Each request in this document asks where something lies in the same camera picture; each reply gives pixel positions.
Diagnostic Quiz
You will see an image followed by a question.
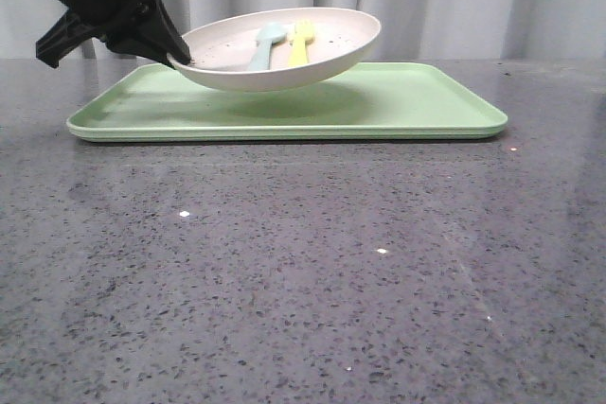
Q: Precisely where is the cream speckled plate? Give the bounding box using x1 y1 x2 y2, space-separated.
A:
169 7 382 92

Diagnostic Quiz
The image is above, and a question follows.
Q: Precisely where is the light blue plastic spoon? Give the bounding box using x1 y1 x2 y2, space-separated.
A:
246 22 287 72

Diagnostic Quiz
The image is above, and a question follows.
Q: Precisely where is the yellow plastic fork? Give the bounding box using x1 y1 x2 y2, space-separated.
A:
287 20 314 67

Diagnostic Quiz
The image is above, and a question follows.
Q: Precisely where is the light green plastic tray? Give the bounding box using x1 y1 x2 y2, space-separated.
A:
66 62 508 142

